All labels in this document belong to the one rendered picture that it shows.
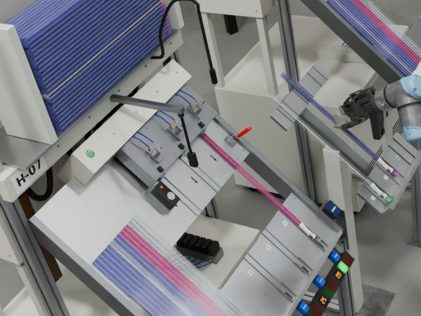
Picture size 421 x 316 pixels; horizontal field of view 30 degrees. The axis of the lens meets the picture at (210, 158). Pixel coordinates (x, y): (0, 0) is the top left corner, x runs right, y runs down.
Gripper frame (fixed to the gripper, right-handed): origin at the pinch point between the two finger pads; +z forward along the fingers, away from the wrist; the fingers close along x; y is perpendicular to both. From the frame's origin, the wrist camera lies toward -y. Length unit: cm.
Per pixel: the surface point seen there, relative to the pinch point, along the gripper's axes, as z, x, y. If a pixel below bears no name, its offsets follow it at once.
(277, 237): 3.8, 47.2, -6.9
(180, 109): -14, 59, 45
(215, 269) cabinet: 36, 51, -10
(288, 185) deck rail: 4.8, 29.8, -0.3
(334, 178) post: 13.4, 3.4, -16.3
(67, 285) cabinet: 72, 76, 14
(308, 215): 3.3, 32.4, -11.0
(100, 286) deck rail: 9, 98, 23
